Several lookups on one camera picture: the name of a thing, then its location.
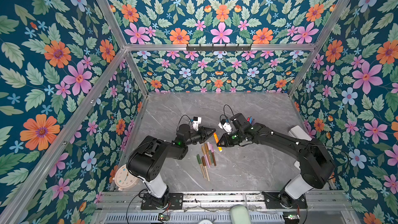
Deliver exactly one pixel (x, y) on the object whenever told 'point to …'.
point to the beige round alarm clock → (123, 179)
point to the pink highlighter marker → (248, 119)
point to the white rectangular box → (297, 132)
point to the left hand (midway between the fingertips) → (217, 129)
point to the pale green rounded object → (240, 214)
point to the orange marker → (216, 140)
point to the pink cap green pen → (210, 153)
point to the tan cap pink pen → (203, 150)
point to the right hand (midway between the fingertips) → (217, 143)
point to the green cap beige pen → (199, 161)
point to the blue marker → (251, 120)
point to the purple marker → (253, 121)
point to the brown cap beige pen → (204, 164)
